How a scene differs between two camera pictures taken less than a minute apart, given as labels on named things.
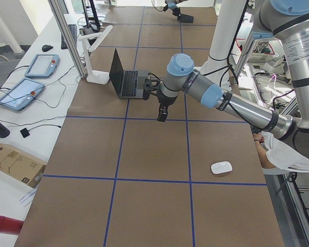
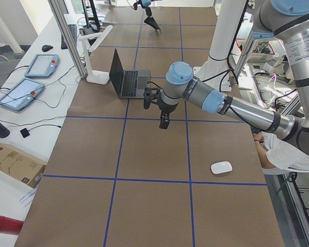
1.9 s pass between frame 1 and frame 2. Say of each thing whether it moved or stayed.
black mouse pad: moved
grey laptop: stayed
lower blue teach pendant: stayed
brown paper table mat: stayed
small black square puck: stayed
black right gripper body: moved
